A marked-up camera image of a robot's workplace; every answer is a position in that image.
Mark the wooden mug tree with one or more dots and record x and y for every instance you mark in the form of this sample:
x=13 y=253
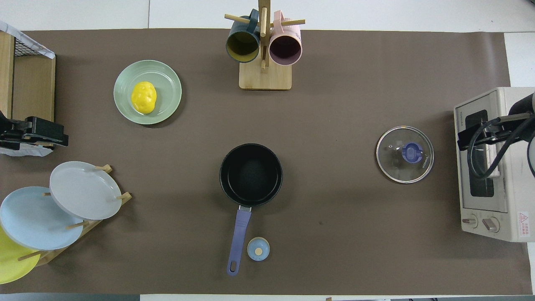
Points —
x=265 y=77

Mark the glass lid with blue knob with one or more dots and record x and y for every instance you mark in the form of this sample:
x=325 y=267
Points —
x=404 y=154

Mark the grey plate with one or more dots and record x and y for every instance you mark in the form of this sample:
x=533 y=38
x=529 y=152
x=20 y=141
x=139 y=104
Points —
x=85 y=190

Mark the yellow potato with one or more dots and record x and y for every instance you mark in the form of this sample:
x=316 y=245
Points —
x=144 y=97

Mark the teal mug yellow inside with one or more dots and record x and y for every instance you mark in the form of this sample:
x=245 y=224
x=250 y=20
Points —
x=242 y=46

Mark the cream toaster oven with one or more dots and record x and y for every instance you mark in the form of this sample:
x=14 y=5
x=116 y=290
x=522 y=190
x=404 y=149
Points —
x=480 y=200

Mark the brown table mat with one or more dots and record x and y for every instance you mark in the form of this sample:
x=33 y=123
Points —
x=334 y=104

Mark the wooden plate rack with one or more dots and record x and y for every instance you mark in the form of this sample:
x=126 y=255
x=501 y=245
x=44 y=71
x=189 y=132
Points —
x=90 y=225

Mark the yellow plate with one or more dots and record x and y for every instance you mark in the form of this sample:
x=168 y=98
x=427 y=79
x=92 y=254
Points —
x=12 y=265

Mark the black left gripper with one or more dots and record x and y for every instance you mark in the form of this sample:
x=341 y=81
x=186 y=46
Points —
x=10 y=129

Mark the light blue plate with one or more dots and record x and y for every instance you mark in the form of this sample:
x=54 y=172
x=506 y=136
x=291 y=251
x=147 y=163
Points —
x=33 y=221

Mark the pink ribbed mug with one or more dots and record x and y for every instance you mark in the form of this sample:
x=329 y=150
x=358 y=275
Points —
x=285 y=48

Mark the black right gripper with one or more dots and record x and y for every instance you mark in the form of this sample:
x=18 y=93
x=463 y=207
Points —
x=522 y=108

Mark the white checked cloth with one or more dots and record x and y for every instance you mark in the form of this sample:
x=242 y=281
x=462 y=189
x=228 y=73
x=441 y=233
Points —
x=29 y=44
x=25 y=151

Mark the mint green plate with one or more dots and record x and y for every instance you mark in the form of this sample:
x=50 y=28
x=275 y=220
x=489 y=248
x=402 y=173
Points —
x=167 y=83

